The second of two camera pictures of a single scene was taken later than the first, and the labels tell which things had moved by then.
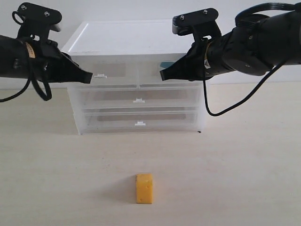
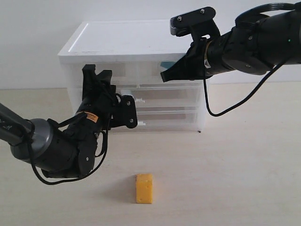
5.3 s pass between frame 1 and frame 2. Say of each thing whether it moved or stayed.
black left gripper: moved
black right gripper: stayed
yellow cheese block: stayed
